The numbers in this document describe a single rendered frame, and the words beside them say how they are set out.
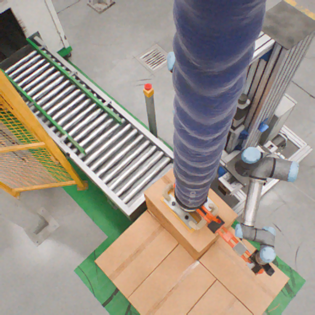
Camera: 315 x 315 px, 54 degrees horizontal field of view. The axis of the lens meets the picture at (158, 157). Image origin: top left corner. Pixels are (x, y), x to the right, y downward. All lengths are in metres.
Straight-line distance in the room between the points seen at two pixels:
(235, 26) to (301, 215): 2.92
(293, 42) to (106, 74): 2.95
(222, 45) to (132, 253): 2.12
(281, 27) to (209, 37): 1.01
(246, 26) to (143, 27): 4.03
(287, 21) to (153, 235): 1.83
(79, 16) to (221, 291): 4.13
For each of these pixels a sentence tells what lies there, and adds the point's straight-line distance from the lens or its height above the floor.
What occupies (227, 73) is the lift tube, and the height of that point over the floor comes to 2.50.
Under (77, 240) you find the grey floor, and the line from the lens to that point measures 3.37.
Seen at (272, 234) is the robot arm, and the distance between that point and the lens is 1.88.
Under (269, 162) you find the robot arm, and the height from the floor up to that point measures 1.62.
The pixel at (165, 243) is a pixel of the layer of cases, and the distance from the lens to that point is 2.67.
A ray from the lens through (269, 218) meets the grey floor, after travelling 3.42.
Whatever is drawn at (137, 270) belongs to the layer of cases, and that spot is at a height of 0.54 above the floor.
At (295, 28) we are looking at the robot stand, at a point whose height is 2.03.
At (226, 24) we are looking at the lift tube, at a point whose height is 2.67.
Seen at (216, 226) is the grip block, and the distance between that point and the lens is 2.16.
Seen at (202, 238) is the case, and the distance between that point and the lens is 2.28.
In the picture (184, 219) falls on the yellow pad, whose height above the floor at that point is 0.97.
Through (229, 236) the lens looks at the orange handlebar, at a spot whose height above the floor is 1.09.
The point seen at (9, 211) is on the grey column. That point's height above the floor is 0.71.
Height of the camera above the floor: 3.17
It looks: 64 degrees down
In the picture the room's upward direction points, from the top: 6 degrees counter-clockwise
